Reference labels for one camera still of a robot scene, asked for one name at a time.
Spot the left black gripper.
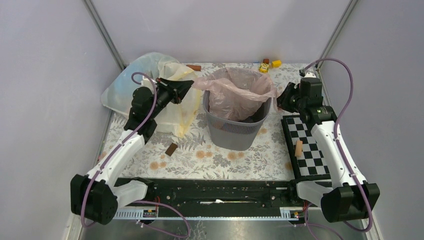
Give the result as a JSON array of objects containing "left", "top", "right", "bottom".
[{"left": 148, "top": 77, "right": 195, "bottom": 119}]

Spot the clear yellowish plastic bag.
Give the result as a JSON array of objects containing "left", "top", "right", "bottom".
[{"left": 100, "top": 51, "right": 203, "bottom": 138}]

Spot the pink plastic trash bag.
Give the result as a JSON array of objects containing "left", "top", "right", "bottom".
[{"left": 192, "top": 67, "right": 277, "bottom": 122}]

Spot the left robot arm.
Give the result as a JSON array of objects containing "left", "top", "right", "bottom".
[{"left": 70, "top": 78, "right": 194, "bottom": 225}]

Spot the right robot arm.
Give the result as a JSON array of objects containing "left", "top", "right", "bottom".
[{"left": 276, "top": 77, "right": 380, "bottom": 223}]

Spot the grey mesh trash bin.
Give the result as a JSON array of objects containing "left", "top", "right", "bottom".
[{"left": 203, "top": 91, "right": 274, "bottom": 151}]

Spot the brown cylindrical toy block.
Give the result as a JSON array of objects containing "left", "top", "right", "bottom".
[{"left": 186, "top": 64, "right": 202, "bottom": 72}]

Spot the yellow toy cube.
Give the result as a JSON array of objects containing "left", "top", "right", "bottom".
[{"left": 271, "top": 60, "right": 282, "bottom": 68}]

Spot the yellow toy figure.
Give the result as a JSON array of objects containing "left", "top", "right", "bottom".
[{"left": 258, "top": 62, "right": 269, "bottom": 74}]

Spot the tan wooden block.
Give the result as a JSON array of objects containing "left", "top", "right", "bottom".
[{"left": 294, "top": 140, "right": 303, "bottom": 158}]

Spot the small brown rectangular chip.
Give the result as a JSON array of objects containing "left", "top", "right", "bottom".
[{"left": 165, "top": 143, "right": 178, "bottom": 157}]

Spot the floral patterned table mat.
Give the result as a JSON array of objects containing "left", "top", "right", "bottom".
[{"left": 96, "top": 62, "right": 349, "bottom": 182}]

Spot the black white checkerboard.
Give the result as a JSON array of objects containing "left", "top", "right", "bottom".
[{"left": 281, "top": 115, "right": 331, "bottom": 181}]

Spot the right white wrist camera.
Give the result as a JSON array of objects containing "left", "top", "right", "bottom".
[{"left": 299, "top": 69, "right": 317, "bottom": 78}]

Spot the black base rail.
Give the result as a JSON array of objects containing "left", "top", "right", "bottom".
[{"left": 128, "top": 178, "right": 306, "bottom": 220}]

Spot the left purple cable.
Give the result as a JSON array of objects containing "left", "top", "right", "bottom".
[{"left": 80, "top": 72, "right": 192, "bottom": 240}]

